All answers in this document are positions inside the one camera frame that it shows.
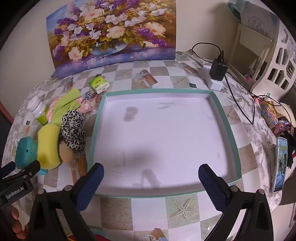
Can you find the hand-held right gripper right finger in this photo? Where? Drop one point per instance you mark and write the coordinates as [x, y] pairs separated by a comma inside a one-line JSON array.
[[211, 185]]

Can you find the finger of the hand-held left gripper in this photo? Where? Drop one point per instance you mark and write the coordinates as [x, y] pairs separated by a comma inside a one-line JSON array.
[[27, 169], [7, 168]]

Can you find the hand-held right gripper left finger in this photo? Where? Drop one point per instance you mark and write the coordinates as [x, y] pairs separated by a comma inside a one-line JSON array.
[[91, 185]]

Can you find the yellow sponge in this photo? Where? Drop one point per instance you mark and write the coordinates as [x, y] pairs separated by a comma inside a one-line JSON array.
[[47, 146]]

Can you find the leopard print scrunchie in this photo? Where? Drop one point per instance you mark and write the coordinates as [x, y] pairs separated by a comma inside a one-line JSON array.
[[72, 129]]

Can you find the teal white tray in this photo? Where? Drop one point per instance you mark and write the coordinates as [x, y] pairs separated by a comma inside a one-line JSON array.
[[161, 139]]

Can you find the green cloth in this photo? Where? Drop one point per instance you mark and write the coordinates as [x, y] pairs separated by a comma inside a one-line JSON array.
[[67, 103]]

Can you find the person's left hand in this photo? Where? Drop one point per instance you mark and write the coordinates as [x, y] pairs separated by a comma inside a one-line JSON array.
[[17, 222]]

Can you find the teal toy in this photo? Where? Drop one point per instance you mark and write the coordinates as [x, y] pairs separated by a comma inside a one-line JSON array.
[[25, 150]]

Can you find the pink white striped cloth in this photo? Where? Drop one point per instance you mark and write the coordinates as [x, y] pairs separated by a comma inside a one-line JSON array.
[[49, 114]]

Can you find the white bottle green label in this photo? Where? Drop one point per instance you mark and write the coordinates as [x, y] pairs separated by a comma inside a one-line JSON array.
[[37, 106]]

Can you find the smartphone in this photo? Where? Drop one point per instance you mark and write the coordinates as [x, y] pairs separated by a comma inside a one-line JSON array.
[[281, 166]]

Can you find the colourful printed tube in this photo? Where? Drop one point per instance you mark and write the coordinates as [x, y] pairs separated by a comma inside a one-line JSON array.
[[268, 114]]

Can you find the purple patterned jar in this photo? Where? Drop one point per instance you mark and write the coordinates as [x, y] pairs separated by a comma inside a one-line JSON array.
[[282, 126]]

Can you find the white power strip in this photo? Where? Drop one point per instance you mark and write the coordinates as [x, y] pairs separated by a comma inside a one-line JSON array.
[[214, 85]]

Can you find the small black card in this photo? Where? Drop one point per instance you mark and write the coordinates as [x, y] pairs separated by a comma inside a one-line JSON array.
[[192, 85]]

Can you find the green tissue pack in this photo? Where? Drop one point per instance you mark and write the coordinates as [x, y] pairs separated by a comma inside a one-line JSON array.
[[99, 83]]

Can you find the pink packet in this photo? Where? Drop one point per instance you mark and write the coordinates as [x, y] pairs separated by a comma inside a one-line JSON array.
[[249, 78]]

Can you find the black charger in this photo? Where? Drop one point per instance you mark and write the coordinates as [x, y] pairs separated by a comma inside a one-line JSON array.
[[217, 69]]

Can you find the white lattice chair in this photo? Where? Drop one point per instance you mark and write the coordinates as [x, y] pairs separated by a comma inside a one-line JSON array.
[[281, 58]]

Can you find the white wooden chair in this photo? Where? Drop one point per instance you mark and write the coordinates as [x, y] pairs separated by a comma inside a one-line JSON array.
[[254, 39]]

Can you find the flower painting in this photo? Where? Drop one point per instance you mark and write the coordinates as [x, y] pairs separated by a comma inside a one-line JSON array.
[[111, 30]]

